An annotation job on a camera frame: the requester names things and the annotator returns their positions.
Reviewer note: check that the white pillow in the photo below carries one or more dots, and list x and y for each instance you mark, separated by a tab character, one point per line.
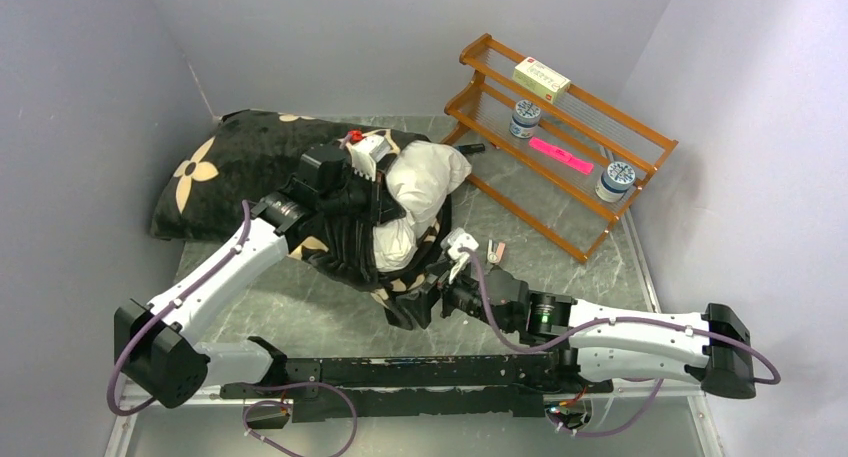
420	180

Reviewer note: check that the small pink white clip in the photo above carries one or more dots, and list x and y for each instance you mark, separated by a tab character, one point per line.
495	251

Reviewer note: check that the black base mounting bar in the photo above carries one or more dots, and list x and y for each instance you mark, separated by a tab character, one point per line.
521	385

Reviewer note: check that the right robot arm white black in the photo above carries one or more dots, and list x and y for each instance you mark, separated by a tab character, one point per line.
597	343

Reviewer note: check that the aluminium frame rail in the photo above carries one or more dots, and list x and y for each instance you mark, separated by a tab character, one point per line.
585	415

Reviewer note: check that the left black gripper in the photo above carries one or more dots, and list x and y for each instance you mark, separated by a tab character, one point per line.
382	206

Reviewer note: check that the black pillowcase with beige flowers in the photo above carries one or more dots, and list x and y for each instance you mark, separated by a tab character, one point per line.
252	153

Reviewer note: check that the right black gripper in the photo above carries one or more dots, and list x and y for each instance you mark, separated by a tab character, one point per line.
428	298

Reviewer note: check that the white cardboard box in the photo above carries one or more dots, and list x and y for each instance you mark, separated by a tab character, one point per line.
540	79

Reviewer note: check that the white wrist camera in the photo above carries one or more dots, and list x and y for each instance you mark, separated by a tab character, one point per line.
366	151
458	244

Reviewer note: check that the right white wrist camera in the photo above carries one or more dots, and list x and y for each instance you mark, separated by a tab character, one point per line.
458	244

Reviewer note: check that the white jar blue lid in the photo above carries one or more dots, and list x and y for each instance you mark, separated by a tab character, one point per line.
615	181
524	119

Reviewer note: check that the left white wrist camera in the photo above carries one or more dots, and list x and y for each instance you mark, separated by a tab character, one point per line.
366	151

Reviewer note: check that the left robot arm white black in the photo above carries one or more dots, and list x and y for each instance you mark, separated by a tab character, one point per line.
325	213

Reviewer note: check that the wooden two-tier shelf rack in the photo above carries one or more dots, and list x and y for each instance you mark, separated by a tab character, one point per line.
556	201

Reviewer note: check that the blue marker pen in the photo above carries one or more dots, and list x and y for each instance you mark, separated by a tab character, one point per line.
471	149

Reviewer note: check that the pink flat plastic item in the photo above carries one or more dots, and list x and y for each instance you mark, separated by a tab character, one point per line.
561	155

